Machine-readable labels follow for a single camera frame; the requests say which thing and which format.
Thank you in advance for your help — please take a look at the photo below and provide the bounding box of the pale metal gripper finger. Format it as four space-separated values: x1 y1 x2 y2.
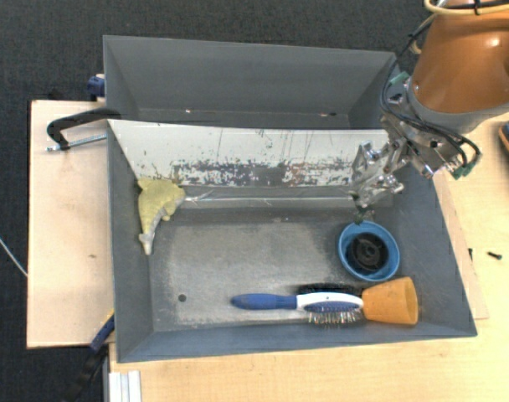
352 169 406 225
351 140 394 185

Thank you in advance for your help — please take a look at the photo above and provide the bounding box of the black round disc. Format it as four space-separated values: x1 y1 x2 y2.
347 232 389 273

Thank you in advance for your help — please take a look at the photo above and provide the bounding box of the blue cup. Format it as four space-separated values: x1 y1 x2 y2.
337 220 402 283

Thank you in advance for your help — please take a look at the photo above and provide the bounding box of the yellow-green toy animal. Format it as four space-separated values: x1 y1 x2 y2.
136 177 187 256

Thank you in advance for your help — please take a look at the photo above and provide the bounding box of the orange cup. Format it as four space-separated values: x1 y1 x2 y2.
360 276 420 327

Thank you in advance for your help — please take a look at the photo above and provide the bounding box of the blue and white hairbrush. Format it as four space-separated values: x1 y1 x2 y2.
230 282 365 326

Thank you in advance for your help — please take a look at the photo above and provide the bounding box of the grey metal bin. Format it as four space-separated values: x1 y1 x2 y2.
102 34 479 364

